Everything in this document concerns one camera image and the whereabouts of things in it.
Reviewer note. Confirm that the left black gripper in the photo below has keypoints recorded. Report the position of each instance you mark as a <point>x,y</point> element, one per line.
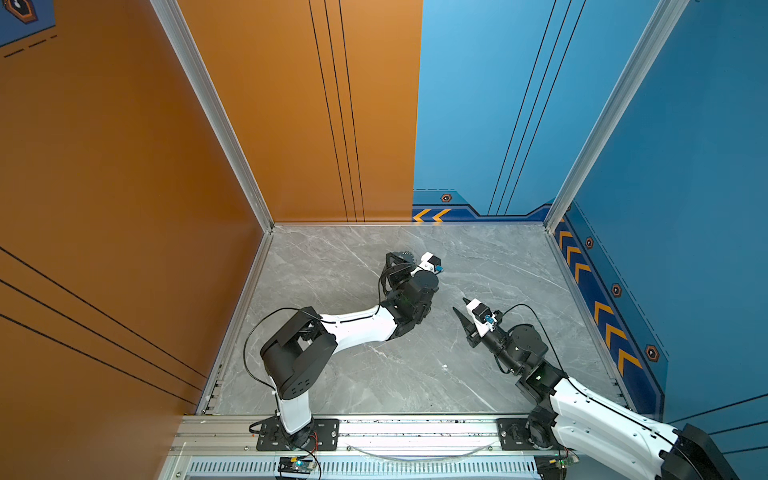
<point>390,276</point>

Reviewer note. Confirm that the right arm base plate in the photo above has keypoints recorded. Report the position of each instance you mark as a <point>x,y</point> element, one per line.
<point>528,434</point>

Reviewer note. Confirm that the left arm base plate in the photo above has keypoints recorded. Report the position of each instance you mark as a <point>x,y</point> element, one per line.
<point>321,434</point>

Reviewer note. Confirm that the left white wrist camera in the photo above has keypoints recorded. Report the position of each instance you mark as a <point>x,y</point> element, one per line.
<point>431,263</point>

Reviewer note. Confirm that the left green circuit board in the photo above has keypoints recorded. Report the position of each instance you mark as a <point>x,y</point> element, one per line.
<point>296,467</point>

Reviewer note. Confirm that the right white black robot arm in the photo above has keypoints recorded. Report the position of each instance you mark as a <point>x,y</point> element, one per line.
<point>569,416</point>

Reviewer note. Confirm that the green circuit board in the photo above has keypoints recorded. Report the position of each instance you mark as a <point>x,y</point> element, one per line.
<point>555,467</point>
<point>296,467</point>

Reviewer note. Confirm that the right green circuit board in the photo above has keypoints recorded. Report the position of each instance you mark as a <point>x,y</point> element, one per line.
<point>555,467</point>

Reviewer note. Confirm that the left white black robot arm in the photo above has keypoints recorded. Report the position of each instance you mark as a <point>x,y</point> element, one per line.
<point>295,356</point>

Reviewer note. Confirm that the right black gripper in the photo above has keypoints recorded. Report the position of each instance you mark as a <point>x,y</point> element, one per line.
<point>469,330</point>

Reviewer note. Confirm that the aluminium front rail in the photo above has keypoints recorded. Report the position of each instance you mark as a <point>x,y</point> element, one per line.
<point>400,436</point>

